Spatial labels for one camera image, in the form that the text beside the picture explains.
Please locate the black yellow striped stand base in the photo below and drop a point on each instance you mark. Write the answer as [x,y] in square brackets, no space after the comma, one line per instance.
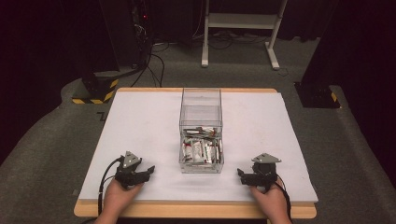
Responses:
[98,87]

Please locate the white metal stand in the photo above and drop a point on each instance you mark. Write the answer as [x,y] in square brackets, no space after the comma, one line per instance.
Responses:
[239,21]

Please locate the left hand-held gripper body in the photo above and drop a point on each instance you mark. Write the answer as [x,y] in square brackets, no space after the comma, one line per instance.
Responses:
[129,174]

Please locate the pile of white red packets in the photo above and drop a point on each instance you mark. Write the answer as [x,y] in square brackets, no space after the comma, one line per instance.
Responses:
[201,149]

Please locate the person's right hand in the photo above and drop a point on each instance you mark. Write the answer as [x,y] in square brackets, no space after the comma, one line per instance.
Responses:
[271,202]

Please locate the black equipment rack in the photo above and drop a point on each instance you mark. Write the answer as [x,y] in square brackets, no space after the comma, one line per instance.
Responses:
[140,28]

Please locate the clear plastic box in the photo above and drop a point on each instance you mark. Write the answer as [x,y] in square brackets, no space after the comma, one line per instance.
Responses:
[201,130]

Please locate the black curtain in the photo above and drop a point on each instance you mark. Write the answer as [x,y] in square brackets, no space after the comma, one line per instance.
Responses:
[355,46]

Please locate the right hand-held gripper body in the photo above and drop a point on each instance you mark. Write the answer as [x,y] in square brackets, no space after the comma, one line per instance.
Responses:
[264,172]

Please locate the white table mat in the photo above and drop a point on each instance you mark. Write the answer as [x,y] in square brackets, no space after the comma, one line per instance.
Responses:
[149,124]

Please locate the person's left hand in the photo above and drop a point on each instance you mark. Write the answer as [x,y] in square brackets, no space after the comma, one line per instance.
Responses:
[120,199]

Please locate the wooden table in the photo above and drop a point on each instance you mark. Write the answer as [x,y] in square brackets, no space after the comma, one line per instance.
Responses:
[186,210]

